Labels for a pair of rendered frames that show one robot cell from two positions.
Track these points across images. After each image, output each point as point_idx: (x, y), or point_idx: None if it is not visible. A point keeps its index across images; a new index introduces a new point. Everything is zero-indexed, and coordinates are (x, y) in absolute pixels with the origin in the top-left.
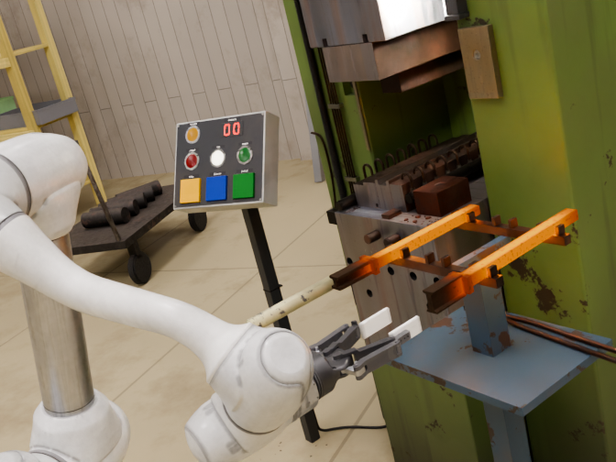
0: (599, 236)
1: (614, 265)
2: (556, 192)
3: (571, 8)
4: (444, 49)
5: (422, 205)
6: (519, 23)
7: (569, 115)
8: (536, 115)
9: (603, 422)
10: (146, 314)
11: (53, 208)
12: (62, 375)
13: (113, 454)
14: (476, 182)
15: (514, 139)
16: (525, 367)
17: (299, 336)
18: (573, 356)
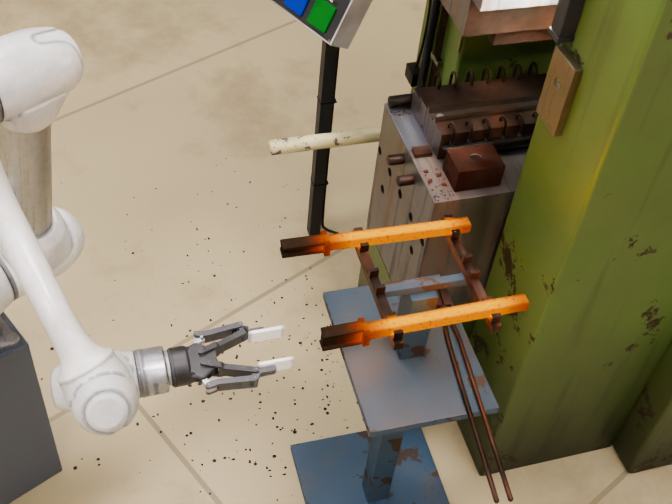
0: (579, 296)
1: (585, 319)
2: (555, 248)
3: (660, 112)
4: None
5: (447, 167)
6: (600, 95)
7: (599, 202)
8: (573, 179)
9: (504, 416)
10: (34, 304)
11: (28, 118)
12: None
13: (55, 270)
14: None
15: (551, 177)
16: (411, 389)
17: (126, 398)
18: (454, 404)
